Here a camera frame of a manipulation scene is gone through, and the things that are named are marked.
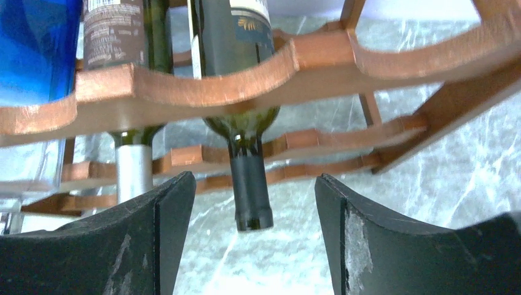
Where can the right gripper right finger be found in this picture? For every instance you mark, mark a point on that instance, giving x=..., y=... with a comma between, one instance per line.
x=372, y=249

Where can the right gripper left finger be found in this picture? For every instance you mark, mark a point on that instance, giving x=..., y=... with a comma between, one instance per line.
x=132, y=248

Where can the labelled green wine bottle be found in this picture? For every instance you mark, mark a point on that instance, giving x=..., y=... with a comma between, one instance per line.
x=123, y=32

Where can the blue square glass bottle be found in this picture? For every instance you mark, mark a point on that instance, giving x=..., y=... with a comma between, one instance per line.
x=38, y=60

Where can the dark green wine bottle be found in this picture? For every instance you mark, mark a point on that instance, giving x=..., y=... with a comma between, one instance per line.
x=227, y=37

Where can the wooden wine rack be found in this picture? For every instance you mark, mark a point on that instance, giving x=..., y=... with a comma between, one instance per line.
x=411, y=99

